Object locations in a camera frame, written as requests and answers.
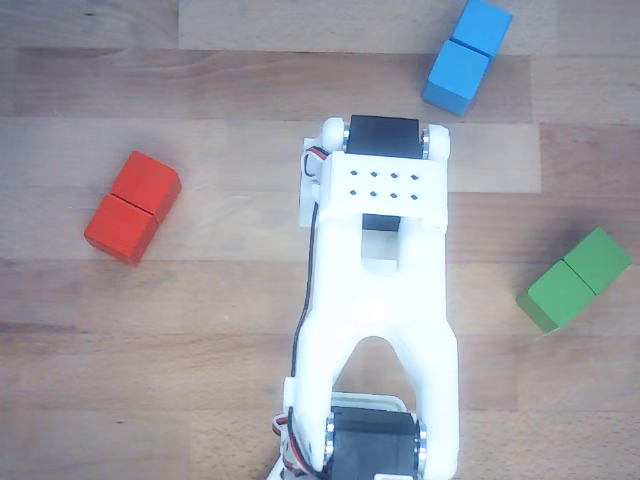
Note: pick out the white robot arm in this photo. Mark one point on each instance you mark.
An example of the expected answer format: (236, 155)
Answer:
(380, 300)

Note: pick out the long red block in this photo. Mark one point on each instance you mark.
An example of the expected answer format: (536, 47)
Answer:
(132, 207)

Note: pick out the long blue block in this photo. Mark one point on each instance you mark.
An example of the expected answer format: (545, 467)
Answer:
(462, 65)

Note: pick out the long green block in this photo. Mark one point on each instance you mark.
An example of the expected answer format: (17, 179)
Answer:
(570, 282)

